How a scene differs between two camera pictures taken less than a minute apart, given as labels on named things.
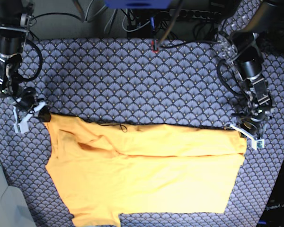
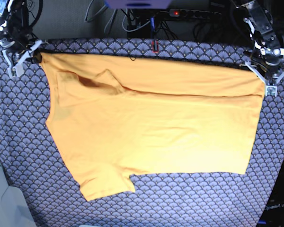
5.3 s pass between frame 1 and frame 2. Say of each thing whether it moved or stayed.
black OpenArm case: stayed
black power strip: stayed
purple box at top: stayed
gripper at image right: moved
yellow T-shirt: moved
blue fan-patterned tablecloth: stayed
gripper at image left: moved
